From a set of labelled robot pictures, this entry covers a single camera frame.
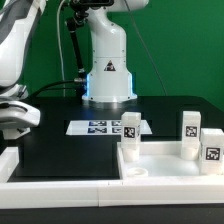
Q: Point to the white U-shaped fence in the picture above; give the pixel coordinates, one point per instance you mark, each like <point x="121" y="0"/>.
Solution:
<point x="147" y="191"/>

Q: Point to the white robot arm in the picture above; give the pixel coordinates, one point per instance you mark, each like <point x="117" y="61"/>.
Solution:
<point x="109" y="80"/>

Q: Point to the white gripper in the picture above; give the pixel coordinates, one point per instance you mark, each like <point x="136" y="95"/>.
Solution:
<point x="14" y="113"/>

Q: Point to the white square table top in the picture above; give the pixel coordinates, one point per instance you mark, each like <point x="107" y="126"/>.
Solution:
<point x="157" y="159"/>

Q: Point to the white sheet with tags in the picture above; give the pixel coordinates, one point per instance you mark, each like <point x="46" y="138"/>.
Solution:
<point x="94" y="127"/>

